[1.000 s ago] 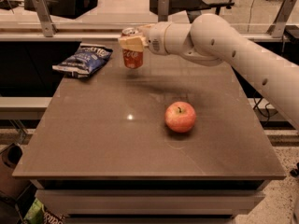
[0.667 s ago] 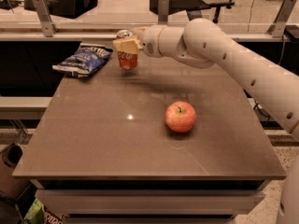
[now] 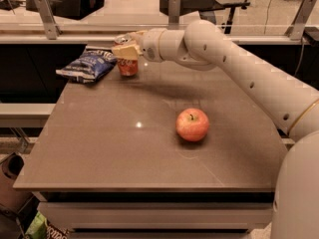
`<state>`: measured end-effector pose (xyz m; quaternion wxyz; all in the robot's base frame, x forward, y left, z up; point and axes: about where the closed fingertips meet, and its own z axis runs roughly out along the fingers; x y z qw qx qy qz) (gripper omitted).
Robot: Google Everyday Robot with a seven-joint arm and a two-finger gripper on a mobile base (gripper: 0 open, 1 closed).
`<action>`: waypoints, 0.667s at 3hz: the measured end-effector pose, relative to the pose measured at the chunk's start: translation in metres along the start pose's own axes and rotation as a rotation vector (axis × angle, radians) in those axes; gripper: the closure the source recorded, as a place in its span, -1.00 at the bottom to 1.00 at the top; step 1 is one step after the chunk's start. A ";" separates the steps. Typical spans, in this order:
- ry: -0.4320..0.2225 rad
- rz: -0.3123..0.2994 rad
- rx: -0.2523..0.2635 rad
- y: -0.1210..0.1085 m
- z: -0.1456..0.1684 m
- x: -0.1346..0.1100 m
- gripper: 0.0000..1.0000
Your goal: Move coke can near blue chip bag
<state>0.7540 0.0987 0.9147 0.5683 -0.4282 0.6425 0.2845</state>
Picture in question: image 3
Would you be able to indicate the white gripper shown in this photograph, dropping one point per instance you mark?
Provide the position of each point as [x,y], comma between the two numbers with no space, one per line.
[150,44]

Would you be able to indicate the red coke can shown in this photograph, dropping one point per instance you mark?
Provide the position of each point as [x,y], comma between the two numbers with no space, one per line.
[128,68]

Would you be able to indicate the left metal bracket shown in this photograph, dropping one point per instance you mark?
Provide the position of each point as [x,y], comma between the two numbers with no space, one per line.
[52,30]

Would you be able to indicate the right metal bracket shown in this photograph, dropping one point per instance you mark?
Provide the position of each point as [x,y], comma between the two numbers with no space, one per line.
[296,29]

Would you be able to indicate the metal bracket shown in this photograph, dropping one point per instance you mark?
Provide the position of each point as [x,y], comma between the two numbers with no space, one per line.
[52,30]
[173,13]
[296,29]

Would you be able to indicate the middle metal bracket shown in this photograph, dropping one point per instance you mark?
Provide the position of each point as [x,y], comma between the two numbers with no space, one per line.
[173,13]

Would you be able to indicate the green snack bag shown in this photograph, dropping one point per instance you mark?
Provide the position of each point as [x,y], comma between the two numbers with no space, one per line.
[37,228]

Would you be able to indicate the dark bin with hole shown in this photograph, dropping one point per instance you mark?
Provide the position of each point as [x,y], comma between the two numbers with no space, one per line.
[11,199]

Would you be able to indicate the red apple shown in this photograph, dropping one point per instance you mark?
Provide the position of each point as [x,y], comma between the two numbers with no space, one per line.
[192,125]

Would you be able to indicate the brown snack bag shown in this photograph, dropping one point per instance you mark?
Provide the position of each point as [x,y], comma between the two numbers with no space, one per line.
[53,232]

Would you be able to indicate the blue chip bag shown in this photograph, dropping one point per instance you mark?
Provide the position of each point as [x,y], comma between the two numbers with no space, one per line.
[89,67]

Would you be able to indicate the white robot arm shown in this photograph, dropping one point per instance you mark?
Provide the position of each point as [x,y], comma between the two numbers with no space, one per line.
[292,105]

